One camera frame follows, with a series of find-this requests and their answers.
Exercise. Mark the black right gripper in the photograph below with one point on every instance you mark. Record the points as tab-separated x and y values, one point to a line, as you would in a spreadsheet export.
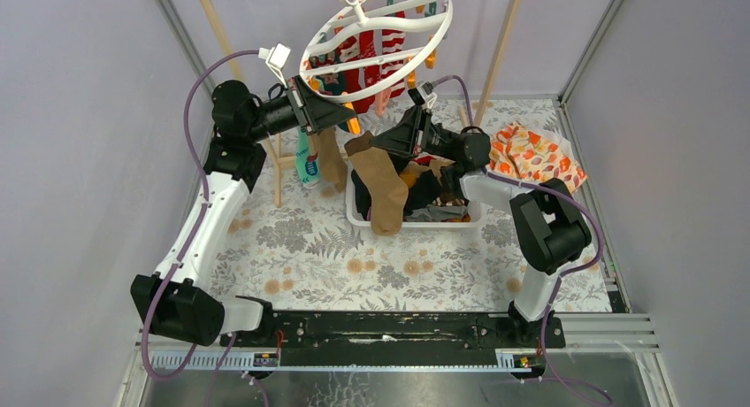
403	138

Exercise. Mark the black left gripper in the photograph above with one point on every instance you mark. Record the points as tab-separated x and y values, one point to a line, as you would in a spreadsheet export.
299	103

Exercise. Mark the green and blue sock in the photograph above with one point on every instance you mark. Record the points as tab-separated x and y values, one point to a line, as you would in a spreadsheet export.
306	163

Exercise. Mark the white round clip hanger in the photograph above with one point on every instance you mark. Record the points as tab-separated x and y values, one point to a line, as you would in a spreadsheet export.
370	44

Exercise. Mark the brown ribbed sock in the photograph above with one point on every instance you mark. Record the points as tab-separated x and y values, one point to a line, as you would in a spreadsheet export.
332	164

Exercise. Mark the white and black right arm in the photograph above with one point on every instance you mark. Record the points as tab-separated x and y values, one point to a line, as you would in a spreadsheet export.
552	228

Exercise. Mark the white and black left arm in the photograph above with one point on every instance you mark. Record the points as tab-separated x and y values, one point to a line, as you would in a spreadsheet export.
173	302

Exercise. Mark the black sock in basket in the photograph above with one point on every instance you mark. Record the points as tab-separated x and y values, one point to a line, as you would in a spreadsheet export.
423	188

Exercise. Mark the orange floral cloth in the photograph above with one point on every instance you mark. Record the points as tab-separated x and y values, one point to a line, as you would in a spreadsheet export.
537	156

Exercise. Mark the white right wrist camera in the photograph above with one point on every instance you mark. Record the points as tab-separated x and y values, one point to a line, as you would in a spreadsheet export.
422	96

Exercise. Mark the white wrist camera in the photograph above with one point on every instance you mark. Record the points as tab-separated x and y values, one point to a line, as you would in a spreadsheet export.
422	96
275	59

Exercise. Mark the wooden drying rack frame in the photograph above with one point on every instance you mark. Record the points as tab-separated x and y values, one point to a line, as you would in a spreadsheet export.
354	19

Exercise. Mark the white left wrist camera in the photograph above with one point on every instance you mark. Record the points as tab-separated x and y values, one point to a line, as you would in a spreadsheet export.
275	59

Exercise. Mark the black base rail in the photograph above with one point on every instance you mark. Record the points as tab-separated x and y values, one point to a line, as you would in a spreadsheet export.
398	339

